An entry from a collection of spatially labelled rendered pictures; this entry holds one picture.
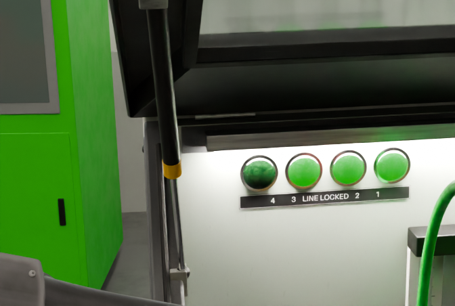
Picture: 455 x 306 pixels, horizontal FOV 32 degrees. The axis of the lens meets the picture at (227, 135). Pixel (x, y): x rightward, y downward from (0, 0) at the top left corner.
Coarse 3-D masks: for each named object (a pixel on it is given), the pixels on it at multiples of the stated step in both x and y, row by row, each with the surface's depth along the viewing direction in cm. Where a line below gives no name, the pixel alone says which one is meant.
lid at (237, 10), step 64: (128, 0) 77; (192, 0) 69; (256, 0) 74; (320, 0) 75; (384, 0) 77; (448, 0) 78; (128, 64) 94; (192, 64) 85; (256, 64) 87; (320, 64) 88; (384, 64) 90; (448, 64) 92
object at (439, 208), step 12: (444, 192) 90; (444, 204) 92; (432, 216) 95; (432, 228) 96; (432, 240) 97; (432, 252) 98; (420, 264) 100; (420, 276) 100; (420, 288) 101; (420, 300) 101
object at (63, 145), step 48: (0, 0) 310; (48, 0) 309; (96, 0) 363; (0, 48) 315; (48, 48) 314; (96, 48) 362; (0, 96) 320; (48, 96) 319; (96, 96) 360; (0, 144) 326; (48, 144) 325; (96, 144) 359; (0, 192) 331; (48, 192) 330; (96, 192) 358; (0, 240) 337; (48, 240) 336; (96, 240) 357; (96, 288) 356
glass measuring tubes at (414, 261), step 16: (416, 240) 105; (448, 240) 105; (416, 256) 105; (448, 256) 107; (416, 272) 109; (432, 272) 107; (448, 272) 107; (416, 288) 109; (432, 288) 110; (448, 288) 108; (432, 304) 110; (448, 304) 108
